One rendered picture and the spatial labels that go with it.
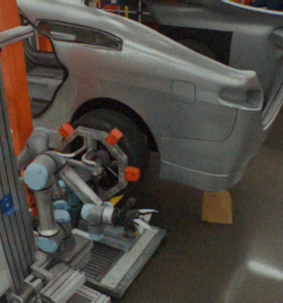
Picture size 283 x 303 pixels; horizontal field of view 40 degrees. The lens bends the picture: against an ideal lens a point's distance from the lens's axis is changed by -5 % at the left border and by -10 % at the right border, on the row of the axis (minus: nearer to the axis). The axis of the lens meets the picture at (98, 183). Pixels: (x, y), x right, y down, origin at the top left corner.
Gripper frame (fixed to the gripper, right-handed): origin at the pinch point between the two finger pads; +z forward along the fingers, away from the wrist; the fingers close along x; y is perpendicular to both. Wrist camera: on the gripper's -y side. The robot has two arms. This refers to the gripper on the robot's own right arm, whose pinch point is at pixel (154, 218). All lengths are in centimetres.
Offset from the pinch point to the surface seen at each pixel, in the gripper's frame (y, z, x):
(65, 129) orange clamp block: 0, -89, -99
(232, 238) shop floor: 103, 45, -154
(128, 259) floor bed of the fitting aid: 104, -37, -97
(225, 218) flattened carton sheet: 99, 35, -179
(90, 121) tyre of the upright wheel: -7, -71, -103
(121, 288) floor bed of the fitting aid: 108, -34, -66
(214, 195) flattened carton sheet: 94, 21, -214
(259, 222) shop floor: 99, 70, -182
